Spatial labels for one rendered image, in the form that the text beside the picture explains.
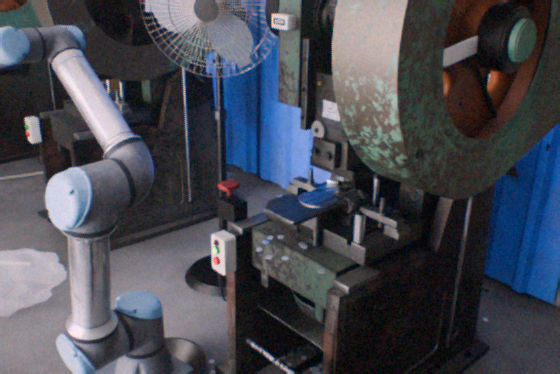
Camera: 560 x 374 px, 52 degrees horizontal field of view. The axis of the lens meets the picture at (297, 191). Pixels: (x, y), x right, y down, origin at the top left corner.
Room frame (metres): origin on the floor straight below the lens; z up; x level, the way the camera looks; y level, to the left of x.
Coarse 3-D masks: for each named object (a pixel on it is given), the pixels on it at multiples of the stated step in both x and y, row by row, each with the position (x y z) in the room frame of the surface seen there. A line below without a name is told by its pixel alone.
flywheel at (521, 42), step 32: (480, 0) 1.47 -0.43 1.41; (544, 0) 1.66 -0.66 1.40; (448, 32) 1.39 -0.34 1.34; (480, 32) 1.39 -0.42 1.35; (512, 32) 1.37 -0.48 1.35; (544, 32) 1.66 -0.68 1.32; (448, 64) 1.31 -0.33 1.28; (480, 64) 1.41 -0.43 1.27; (512, 64) 1.39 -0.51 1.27; (448, 96) 1.42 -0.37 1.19; (480, 96) 1.53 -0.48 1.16; (512, 96) 1.63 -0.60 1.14; (480, 128) 1.55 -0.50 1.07
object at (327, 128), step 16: (320, 80) 1.74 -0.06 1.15; (320, 96) 1.74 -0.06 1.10; (320, 112) 1.74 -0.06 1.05; (336, 112) 1.69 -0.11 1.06; (320, 128) 1.72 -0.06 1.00; (336, 128) 1.69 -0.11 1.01; (320, 144) 1.69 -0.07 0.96; (336, 144) 1.66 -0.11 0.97; (320, 160) 1.69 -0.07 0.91; (336, 160) 1.66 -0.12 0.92; (352, 160) 1.67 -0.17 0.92
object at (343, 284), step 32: (448, 224) 1.74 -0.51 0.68; (480, 224) 1.90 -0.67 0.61; (416, 256) 1.62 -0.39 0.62; (448, 256) 1.76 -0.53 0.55; (480, 256) 1.93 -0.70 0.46; (352, 288) 1.40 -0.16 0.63; (384, 288) 1.52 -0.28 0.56; (416, 288) 1.65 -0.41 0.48; (448, 288) 1.80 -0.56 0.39; (480, 288) 1.95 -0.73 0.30; (352, 320) 1.42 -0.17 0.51; (384, 320) 1.53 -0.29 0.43; (416, 320) 1.68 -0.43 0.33; (448, 320) 1.84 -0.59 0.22; (352, 352) 1.43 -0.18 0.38; (384, 352) 1.57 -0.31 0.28; (416, 352) 1.70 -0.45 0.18; (448, 352) 1.84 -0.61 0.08; (480, 352) 1.90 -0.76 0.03
